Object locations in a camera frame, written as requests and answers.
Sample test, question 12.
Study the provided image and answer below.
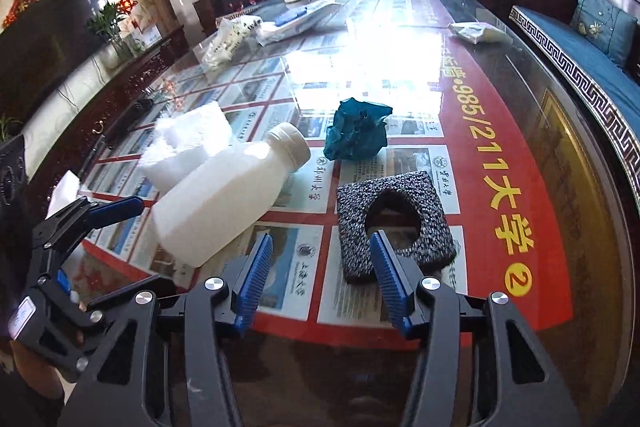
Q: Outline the potted bamboo plant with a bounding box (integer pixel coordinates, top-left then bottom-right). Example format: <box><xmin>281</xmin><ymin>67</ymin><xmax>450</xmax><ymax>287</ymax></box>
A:
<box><xmin>86</xmin><ymin>1</ymin><xmax>133</xmax><ymax>68</ymax></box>

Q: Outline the white foam block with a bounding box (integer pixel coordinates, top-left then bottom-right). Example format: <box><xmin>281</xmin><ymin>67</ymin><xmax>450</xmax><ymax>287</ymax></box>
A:
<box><xmin>46</xmin><ymin>171</ymin><xmax>83</xmax><ymax>220</ymax></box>

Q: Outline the black cable bundle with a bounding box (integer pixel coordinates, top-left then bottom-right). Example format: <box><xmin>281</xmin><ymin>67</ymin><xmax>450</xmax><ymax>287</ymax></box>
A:
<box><xmin>107</xmin><ymin>97</ymin><xmax>153</xmax><ymax>128</ymax></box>

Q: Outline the red flower ornament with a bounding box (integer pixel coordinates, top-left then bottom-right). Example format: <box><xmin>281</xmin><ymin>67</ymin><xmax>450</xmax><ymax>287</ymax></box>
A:
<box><xmin>2</xmin><ymin>0</ymin><xmax>46</xmax><ymax>30</ymax></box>

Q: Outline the black foam block with hole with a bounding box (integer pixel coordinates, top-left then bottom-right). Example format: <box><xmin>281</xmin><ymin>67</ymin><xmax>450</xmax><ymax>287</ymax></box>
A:
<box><xmin>336</xmin><ymin>171</ymin><xmax>462</xmax><ymax>285</ymax></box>

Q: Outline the dark wooden tv cabinet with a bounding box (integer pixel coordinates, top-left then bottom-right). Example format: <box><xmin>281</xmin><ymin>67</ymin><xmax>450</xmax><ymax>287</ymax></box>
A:
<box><xmin>0</xmin><ymin>27</ymin><xmax>191</xmax><ymax>208</ymax></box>

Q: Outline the white bubble foam roll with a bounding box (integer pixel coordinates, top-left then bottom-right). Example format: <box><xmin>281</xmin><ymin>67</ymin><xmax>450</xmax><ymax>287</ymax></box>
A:
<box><xmin>136</xmin><ymin>101</ymin><xmax>236</xmax><ymax>198</ymax></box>

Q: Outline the red printed poster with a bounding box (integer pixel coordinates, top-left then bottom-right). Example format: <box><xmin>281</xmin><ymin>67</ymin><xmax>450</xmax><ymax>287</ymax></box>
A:
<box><xmin>82</xmin><ymin>0</ymin><xmax>573</xmax><ymax>348</ymax></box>

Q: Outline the black television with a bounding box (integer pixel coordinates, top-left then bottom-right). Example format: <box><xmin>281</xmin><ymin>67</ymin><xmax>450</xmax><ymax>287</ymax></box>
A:
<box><xmin>0</xmin><ymin>0</ymin><xmax>108</xmax><ymax>118</ymax></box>

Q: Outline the blue and white packet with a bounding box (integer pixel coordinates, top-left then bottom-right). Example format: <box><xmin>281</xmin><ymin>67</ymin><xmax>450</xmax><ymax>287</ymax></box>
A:
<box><xmin>256</xmin><ymin>0</ymin><xmax>343</xmax><ymax>48</ymax></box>

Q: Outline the teal embroidered cushion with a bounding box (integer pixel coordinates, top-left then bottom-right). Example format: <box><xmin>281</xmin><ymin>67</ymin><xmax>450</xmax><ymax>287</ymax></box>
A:
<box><xmin>570</xmin><ymin>0</ymin><xmax>638</xmax><ymax>68</ymax></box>

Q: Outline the person's left hand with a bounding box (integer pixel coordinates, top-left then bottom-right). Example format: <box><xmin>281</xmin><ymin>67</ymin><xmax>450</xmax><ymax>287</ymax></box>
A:
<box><xmin>9</xmin><ymin>341</ymin><xmax>68</xmax><ymax>410</ymax></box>

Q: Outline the white printed plastic bag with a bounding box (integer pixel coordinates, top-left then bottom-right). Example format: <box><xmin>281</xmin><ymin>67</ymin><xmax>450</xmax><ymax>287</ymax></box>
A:
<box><xmin>202</xmin><ymin>14</ymin><xmax>263</xmax><ymax>68</ymax></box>

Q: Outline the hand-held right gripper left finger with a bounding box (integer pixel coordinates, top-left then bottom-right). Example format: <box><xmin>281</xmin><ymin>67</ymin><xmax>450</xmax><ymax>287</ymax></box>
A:
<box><xmin>57</xmin><ymin>232</ymin><xmax>275</xmax><ymax>427</ymax></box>

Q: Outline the carved wooden sofa blue seat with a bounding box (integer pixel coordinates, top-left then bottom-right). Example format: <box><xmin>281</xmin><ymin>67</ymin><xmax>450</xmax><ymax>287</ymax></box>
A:
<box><xmin>507</xmin><ymin>0</ymin><xmax>640</xmax><ymax>188</ymax></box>

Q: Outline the teal crumpled paper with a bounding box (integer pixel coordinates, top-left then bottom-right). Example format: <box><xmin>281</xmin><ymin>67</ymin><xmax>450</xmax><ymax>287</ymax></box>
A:
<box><xmin>324</xmin><ymin>98</ymin><xmax>394</xmax><ymax>162</ymax></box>

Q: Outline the white tissue pack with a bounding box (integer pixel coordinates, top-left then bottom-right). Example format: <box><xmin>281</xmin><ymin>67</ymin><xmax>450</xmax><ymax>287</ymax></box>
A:
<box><xmin>447</xmin><ymin>21</ymin><xmax>513</xmax><ymax>46</ymax></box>

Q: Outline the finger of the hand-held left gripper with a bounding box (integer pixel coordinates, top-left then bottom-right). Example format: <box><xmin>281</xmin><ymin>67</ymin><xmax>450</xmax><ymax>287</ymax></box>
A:
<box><xmin>75</xmin><ymin>289</ymin><xmax>133</xmax><ymax>333</ymax></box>
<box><xmin>32</xmin><ymin>195</ymin><xmax>146</xmax><ymax>269</ymax></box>

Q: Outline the white plastic bottle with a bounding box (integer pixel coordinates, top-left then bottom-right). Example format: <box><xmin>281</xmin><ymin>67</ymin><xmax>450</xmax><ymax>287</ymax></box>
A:
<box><xmin>151</xmin><ymin>123</ymin><xmax>312</xmax><ymax>268</ymax></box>

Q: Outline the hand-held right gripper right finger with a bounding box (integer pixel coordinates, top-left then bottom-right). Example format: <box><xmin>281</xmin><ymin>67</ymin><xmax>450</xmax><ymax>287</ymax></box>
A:
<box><xmin>369</xmin><ymin>229</ymin><xmax>583</xmax><ymax>427</ymax></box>

